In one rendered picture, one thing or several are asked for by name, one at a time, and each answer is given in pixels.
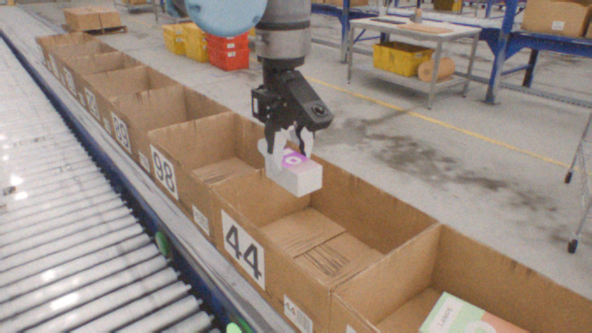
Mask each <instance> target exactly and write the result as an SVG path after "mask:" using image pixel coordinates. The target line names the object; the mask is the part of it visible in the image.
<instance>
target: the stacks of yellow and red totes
mask: <svg viewBox="0 0 592 333"><path fill-rule="evenodd" d="M161 28H163V32H164V33H162V34H163V36H164V41H165V45H166V49H168V50H169V51H172V52H173V53H175V54H176V55H178V54H185V53H186V56H187V57H188V58H191V59H193V60H195V61H198V62H200V63H210V64H211V65H214V66H216V67H218V68H220V69H222V70H225V71H230V70H241V69H247V68H249V52H250V51H251V49H250V48H248V43H249V40H248V35H249V32H247V33H244V34H242V35H239V36H235V37H219V36H214V35H211V34H208V33H206V32H204V31H203V30H200V29H199V28H198V27H197V26H196V24H195V23H184V24H181V25H170V26H161Z"/></svg>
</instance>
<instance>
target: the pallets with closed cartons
mask: <svg viewBox="0 0 592 333"><path fill-rule="evenodd" d="M63 15H64V19H66V22H67V24H61V26H62V30H64V31H65V32H68V33H81V32H82V33H88V34H89V33H100V34H95V35H92V36H102V35H110V34H118V33H126V32H127V31H128V28H127V26H126V25H123V24H122V22H121V16H120V12H119V11H115V10H111V8H107V7H86V8H72V9H63ZM121 29H123V30H124V31H119V32H111V33H106V32H107V31H114V30H121Z"/></svg>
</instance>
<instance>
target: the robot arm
mask: <svg viewBox="0 0 592 333"><path fill-rule="evenodd" d="M165 4H166V10H167V11H166V13H168V14H169V15H170V16H171V17H173V18H180V19H185V18H186V17H190V18H191V19H192V20H193V22H194V23H195V24H196V26H197V27H198V28H199V29H200V30H203V31H204V32H206V33H208V34H211V35H214V36H219V37H235V36H239V35H242V34H244V33H247V32H248V31H250V30H251V28H252V27H253V26H254V27H255V52H256V53H257V62H258V63H262V64H263V85H259V86H258V87H256V88H252V89H251V99H252V114H253V117H254V118H255V119H256V120H258V121H259V122H261V123H264V124H265V127H264V134H265V139H260V140H259V141H258V145H257V146H258V150H259V152H260V153H261V154H263V155H264V156H265V157H266V159H267V160H268V163H269V167H270V172H271V173H272V175H273V177H275V178H277V177H278V176H279V174H280V173H281V171H282V160H283V149H284V147H285V143H286V136H285V135H284V134H283V133H281V128H282V129H284V130H288V128H290V127H291V126H294V129H291V130H290V136H291V139H292V140H293V141H294V142H295V143H296V144H297V145H298V146H299V149H300V154H302V155H304V156H306V157H308V158H309V155H310V152H311V150H312V147H313V140H314V139H315V134H316V131H317V130H323V129H326V128H328V127H329V126H330V124H331V123H332V121H333V120H334V115H333V114H332V112H331V111H330V110H329V108H328V107H326V106H325V103H324V102H323V101H322V99H321V98H320V97H319V95H318V94H317V93H316V91H315V90H314V89H313V87H312V86H311V85H310V84H309V83H308V82H307V80H306V79H305V78H304V75H303V74H302V73H300V71H299V70H295V68H296V67H300V66H303V65H304V64H305V56H307V55H308V54H309V53H310V52H311V26H310V10H311V0H165ZM260 89H263V90H260ZM254 98H255V99H257V112H255V104H254Z"/></svg>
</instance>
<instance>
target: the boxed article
mask: <svg viewBox="0 0 592 333"><path fill-rule="evenodd" d="M265 164H266V176H267V177H269V178H270V179H272V180H273V181H274V182H277V183H278V184H280V186H281V187H283V188H284V189H286V190H287V191H290V192H291V193H293V194H294V195H295V196H297V197H299V196H304V195H305V194H307V193H310V192H312V191H314V190H317V189H320V188H321V187H322V166H321V165H319V164H317V163H316V162H313V161H312V160H310V159H308V157H306V156H304V155H302V154H299V153H297V152H296V151H294V150H292V149H290V148H285V149H283V160H282V171H281V173H280V174H279V176H278V177H277V178H275V177H273V175H272V173H271V172H270V167H269V163H268V160H267V159H266V157H265Z"/></svg>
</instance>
